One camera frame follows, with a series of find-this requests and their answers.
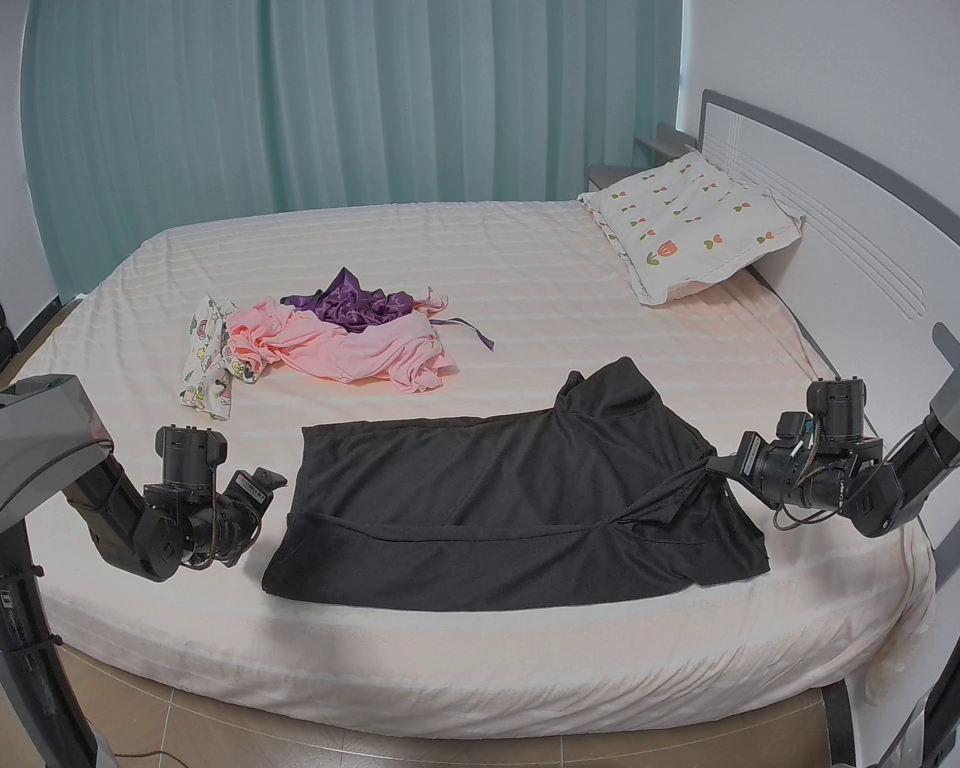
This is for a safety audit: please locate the pink garment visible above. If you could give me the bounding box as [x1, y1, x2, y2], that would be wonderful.
[225, 285, 459, 395]

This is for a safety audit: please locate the blue-green curtain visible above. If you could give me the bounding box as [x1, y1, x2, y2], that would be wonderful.
[22, 0, 685, 301]

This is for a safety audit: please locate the black garment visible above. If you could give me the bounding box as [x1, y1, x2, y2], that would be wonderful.
[261, 356, 772, 612]

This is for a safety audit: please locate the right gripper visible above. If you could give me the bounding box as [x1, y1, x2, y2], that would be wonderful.
[738, 430, 810, 512]

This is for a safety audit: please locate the bed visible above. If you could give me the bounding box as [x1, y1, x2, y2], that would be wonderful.
[0, 88, 960, 768]

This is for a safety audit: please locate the purple garment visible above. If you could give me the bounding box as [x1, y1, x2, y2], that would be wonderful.
[281, 266, 497, 352]

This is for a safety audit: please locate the white printed garment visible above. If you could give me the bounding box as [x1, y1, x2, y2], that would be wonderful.
[178, 294, 241, 421]

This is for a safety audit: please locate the white printed pillow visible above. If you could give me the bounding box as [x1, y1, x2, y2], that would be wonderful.
[577, 150, 806, 307]

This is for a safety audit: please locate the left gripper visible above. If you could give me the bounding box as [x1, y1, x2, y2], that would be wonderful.
[217, 468, 291, 537]

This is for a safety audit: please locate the grey bedside table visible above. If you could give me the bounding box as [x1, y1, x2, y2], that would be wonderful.
[587, 122, 702, 198]

